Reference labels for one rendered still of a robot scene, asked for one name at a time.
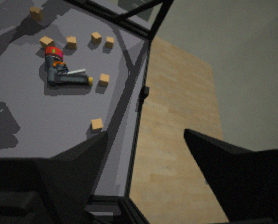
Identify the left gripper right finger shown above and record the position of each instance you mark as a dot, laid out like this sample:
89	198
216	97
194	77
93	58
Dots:
238	177

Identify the tan cube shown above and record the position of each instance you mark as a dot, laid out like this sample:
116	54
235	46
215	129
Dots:
96	38
46	42
110	42
36	13
71	42
97	124
104	79

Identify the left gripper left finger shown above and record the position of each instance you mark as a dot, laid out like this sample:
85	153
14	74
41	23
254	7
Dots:
65	182

